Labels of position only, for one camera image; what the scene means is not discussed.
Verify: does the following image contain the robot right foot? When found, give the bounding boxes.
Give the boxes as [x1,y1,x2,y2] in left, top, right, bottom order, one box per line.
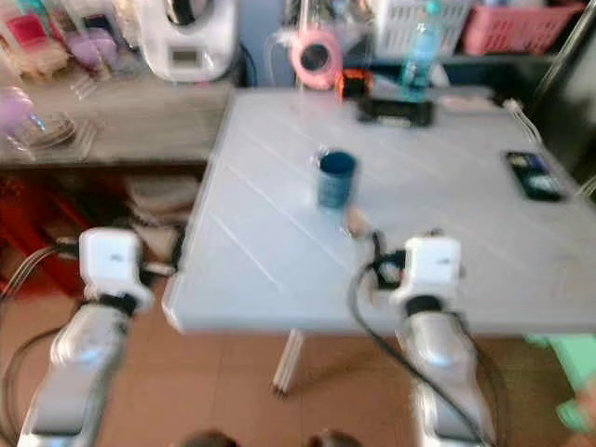
[302,429,366,447]

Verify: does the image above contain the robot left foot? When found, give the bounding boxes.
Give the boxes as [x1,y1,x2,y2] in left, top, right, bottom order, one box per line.
[178,429,236,447]

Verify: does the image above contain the white plastic basket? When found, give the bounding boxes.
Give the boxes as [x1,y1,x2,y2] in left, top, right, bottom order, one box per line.
[372,0,472,58]

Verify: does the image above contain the white cable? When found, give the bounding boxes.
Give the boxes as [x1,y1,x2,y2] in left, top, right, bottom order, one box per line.
[502,97,548,142]

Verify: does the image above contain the blue cup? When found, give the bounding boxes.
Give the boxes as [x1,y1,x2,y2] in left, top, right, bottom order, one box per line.
[316,149,360,210]

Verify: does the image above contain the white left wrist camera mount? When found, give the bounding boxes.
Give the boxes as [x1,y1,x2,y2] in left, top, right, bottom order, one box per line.
[78,227,154,310]

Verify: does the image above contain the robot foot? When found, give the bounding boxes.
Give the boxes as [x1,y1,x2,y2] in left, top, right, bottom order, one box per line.
[178,429,236,447]
[302,429,366,447]

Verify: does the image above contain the pink round object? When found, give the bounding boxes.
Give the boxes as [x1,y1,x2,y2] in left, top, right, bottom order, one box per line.
[288,27,345,92]

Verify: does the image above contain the green plastic object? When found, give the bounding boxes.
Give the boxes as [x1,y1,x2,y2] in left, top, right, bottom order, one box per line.
[524,332,596,435]

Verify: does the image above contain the purple plastic bowl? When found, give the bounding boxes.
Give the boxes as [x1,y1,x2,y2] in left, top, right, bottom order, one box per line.
[0,86,39,138]

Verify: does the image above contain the wooden side counter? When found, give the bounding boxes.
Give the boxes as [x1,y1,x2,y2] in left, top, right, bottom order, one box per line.
[0,76,236,171]

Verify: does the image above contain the white kitchen appliance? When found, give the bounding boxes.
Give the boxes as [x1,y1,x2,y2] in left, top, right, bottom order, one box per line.
[139,0,239,84]

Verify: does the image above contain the stack of pale plates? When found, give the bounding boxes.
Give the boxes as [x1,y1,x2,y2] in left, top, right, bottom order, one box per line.
[125,175,198,222]

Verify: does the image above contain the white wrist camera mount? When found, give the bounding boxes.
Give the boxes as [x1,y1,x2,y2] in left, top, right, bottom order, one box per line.
[78,227,154,310]
[389,235,464,310]

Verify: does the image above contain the small beige object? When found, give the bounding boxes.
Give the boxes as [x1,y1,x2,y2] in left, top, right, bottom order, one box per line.
[344,208,374,237]

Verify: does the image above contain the red plastic stool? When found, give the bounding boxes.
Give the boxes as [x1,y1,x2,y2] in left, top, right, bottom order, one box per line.
[0,175,77,291]

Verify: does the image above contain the small orange black device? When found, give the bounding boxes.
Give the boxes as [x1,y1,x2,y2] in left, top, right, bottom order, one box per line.
[337,69,374,100]

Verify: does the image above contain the blue plastic water bottle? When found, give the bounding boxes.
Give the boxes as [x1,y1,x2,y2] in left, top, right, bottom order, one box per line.
[400,2,444,100]

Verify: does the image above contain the white folding table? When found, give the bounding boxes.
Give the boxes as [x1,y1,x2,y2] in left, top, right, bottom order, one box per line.
[162,88,596,398]

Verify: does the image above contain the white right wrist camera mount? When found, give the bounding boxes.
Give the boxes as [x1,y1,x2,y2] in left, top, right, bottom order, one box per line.
[389,235,464,310]

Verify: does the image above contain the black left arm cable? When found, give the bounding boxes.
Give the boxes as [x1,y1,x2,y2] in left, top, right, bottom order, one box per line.
[0,242,81,446]

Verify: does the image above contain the pink plastic basket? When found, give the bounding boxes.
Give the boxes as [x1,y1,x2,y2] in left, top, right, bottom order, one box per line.
[460,4,585,56]

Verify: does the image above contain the black oblong box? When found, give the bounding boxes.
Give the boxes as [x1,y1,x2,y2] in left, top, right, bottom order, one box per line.
[358,95,435,128]

